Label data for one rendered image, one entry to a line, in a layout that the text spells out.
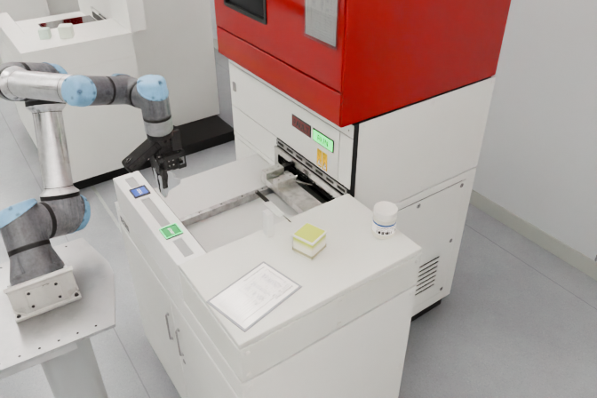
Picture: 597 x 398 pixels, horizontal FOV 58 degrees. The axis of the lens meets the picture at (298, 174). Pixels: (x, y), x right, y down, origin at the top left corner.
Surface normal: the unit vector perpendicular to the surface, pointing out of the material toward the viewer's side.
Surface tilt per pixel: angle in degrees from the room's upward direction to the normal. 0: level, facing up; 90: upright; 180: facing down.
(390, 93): 90
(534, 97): 90
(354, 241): 0
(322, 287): 0
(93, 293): 0
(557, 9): 90
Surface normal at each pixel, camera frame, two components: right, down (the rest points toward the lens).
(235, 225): 0.00, -0.84
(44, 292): 0.53, 0.46
